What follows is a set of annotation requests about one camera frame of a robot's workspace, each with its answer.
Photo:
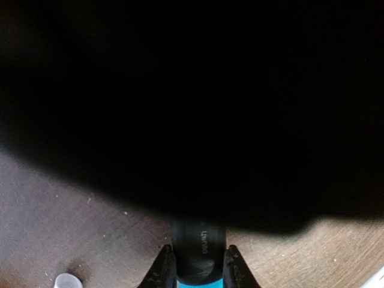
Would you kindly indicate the green white glue stick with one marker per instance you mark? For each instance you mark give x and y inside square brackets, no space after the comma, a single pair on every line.
[66,280]

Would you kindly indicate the blue black highlighter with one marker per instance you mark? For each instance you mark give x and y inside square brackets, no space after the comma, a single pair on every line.
[199,249]

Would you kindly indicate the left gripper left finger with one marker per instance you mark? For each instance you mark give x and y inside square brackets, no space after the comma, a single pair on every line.
[162,273]

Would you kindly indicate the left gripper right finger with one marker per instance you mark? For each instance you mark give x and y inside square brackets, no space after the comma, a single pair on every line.
[236,273]

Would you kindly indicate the black student bag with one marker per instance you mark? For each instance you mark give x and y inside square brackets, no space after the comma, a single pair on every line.
[264,115]

